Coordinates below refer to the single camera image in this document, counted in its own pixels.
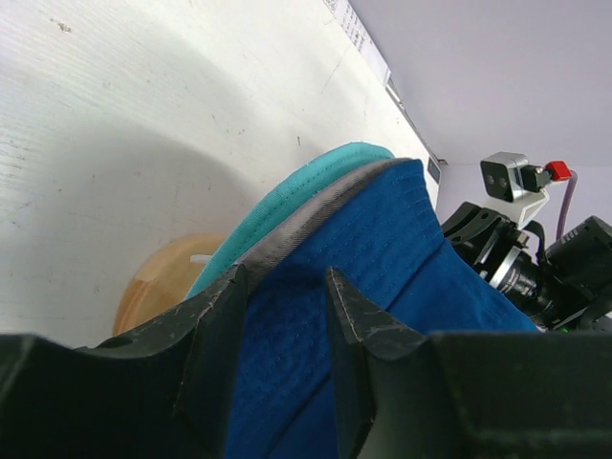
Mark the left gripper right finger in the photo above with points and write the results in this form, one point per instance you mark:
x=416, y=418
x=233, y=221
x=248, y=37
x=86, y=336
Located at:
x=358, y=330

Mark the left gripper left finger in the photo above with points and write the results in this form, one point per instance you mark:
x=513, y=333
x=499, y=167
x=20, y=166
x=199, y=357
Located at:
x=174, y=375

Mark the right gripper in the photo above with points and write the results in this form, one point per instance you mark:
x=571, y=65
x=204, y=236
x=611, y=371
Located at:
x=496, y=248

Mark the blue hat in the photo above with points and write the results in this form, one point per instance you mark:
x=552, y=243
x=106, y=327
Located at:
x=379, y=264

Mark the grey bucket hat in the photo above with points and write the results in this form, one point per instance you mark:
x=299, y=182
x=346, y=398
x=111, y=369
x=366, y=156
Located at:
x=272, y=249

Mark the teal bucket hat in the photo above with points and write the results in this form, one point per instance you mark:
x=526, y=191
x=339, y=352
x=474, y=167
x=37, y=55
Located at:
x=280, y=203

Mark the white bucket hat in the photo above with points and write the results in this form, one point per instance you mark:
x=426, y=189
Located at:
x=201, y=259

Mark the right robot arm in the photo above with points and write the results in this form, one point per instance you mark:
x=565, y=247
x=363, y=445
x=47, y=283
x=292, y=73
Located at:
x=582, y=260

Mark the wooden hat stand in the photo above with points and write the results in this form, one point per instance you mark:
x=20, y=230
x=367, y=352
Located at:
x=163, y=280

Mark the paper label strip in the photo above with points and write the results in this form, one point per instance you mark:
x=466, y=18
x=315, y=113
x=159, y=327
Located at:
x=350, y=22

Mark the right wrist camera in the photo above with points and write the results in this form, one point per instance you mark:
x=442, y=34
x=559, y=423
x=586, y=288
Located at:
x=518, y=189

